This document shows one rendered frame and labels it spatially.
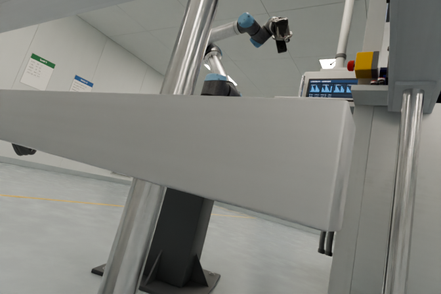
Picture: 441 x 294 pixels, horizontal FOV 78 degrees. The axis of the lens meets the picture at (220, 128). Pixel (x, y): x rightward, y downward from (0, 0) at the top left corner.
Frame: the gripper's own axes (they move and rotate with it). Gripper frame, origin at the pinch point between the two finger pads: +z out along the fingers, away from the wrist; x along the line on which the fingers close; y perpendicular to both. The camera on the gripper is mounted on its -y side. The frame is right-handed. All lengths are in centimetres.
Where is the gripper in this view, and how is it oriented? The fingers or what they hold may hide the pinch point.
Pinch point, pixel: (285, 39)
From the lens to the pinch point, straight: 136.5
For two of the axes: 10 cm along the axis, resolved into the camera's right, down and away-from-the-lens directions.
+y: -2.0, -8.5, -4.8
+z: -0.1, 4.9, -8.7
